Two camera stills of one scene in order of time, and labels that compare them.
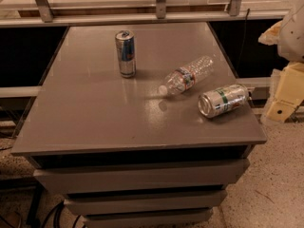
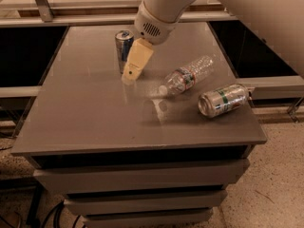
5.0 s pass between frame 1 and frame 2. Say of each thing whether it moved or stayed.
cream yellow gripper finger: moved
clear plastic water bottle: stayed
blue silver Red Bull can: stayed
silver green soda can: stayed
